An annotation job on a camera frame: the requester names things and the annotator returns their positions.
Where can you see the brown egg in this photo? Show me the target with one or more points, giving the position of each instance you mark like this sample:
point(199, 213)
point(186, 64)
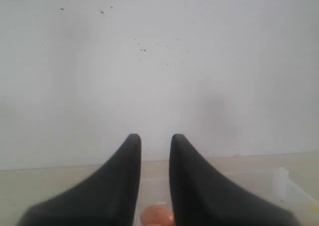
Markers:
point(157, 215)

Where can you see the clear plastic bin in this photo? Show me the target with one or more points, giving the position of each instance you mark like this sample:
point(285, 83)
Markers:
point(274, 185)

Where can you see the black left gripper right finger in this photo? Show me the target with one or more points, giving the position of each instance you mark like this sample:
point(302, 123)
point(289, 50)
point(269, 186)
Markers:
point(202, 196)

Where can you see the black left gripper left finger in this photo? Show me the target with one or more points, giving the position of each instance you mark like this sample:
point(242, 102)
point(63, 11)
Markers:
point(108, 197)

